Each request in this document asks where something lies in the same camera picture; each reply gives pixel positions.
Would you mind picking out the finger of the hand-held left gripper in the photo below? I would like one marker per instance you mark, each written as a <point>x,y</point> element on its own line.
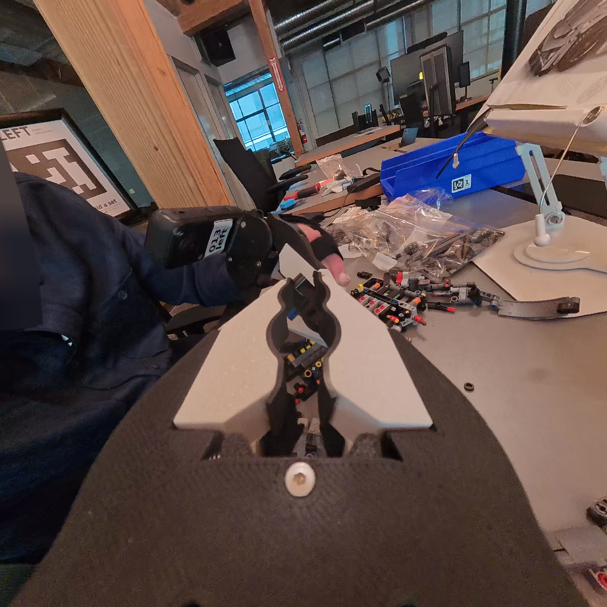
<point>298,263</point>
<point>308,334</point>

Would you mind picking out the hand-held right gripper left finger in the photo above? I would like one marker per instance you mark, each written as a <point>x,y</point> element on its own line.
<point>223,379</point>

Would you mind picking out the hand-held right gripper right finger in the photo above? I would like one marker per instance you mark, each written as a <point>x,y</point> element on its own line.
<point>379,379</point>

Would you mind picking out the lego car chassis assembly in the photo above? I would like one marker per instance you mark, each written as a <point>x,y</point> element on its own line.
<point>389,303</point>

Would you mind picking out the person's left forearm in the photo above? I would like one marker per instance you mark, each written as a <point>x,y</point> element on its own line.
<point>199,284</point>

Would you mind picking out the clear bag of lego parts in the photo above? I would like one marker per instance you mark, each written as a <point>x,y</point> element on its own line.
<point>417,237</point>

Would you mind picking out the grey lego subassembly with curved panel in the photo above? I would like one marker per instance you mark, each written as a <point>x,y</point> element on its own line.
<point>521,308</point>

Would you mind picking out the lego instruction booklet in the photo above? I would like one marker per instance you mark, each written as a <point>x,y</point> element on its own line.
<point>545,61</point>

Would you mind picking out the person's left hand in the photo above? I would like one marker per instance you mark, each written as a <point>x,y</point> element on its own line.
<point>337,270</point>

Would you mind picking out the small blue object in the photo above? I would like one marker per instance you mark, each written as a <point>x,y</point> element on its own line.
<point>288,204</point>

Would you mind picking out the red black hand tool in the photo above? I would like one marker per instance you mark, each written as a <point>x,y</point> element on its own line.
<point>301,192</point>

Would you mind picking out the black office chair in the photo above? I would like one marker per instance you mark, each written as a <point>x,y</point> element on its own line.
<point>251,170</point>

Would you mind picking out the black pouch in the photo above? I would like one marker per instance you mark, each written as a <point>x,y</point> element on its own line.
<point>367,203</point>

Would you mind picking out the small clear plastic bag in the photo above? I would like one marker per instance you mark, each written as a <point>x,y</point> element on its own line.
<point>334,168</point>

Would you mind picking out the black power adapter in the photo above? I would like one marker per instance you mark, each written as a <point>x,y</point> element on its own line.
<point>365,182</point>

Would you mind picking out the red fire extinguisher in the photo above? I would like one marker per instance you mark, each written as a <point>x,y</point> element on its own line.
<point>302,133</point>

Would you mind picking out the wooden background desk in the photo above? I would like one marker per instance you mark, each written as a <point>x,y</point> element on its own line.
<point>351,140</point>

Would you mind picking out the blue plastic bin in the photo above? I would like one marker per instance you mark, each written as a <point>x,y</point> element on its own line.
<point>450,166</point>

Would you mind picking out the wooden pillar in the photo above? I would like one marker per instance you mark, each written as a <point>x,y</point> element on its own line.
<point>137,95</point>

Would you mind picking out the framed marker poster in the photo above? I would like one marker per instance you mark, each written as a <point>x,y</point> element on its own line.
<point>57,161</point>

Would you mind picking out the white book stand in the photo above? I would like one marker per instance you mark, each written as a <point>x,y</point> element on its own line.
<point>559,246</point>

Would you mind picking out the large black monitor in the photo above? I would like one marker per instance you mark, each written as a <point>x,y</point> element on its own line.
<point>427,71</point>

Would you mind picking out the black wall speaker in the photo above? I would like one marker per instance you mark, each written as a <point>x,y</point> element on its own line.
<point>219,47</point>

